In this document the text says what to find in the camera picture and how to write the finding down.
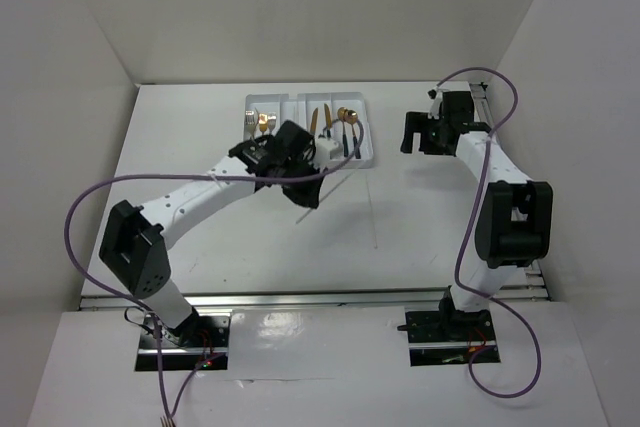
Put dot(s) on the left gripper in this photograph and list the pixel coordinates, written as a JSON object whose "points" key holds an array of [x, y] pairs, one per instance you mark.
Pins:
{"points": [[307, 197]]}

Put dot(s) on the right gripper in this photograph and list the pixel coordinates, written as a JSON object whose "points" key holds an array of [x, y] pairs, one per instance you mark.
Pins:
{"points": [[418, 122]]}

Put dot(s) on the gold knife green handle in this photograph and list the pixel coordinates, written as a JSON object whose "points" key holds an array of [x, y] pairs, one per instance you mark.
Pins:
{"points": [[313, 122], [328, 121]]}

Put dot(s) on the silver fork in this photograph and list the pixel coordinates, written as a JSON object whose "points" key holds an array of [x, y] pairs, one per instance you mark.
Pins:
{"points": [[271, 122], [250, 123]]}

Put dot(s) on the gold fork green handle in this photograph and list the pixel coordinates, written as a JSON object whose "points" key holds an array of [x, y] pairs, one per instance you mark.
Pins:
{"points": [[262, 124]]}

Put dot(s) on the white chopstick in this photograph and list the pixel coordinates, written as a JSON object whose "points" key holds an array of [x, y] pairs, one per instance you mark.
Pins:
{"points": [[372, 215], [321, 200]]}

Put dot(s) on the gold spoon green handle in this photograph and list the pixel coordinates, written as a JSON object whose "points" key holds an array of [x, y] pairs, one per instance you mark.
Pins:
{"points": [[341, 115], [351, 118]]}

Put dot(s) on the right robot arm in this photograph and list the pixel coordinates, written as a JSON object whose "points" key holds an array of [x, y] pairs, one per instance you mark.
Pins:
{"points": [[511, 213]]}

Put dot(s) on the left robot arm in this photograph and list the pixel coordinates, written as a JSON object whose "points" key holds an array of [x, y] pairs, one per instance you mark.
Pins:
{"points": [[137, 239]]}

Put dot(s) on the white cutlery tray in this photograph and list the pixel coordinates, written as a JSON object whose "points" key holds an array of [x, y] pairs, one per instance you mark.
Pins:
{"points": [[299, 110]]}

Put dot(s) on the copper fork tines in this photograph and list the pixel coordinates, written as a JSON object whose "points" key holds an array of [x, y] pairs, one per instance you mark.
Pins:
{"points": [[167, 422]]}

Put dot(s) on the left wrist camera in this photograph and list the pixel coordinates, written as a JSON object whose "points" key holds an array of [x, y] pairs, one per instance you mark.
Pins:
{"points": [[326, 150]]}

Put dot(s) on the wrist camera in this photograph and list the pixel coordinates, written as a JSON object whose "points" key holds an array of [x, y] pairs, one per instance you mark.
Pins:
{"points": [[436, 96], [326, 150]]}

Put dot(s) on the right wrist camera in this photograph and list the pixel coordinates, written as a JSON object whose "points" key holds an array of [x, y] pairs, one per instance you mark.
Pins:
{"points": [[436, 96]]}

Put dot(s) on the aluminium rail frame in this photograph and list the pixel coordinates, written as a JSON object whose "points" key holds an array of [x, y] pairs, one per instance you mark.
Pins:
{"points": [[252, 253]]}

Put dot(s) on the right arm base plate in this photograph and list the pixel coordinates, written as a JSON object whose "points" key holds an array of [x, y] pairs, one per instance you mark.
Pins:
{"points": [[433, 341]]}

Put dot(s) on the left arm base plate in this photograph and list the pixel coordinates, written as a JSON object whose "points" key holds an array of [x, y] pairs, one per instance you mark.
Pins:
{"points": [[208, 345]]}

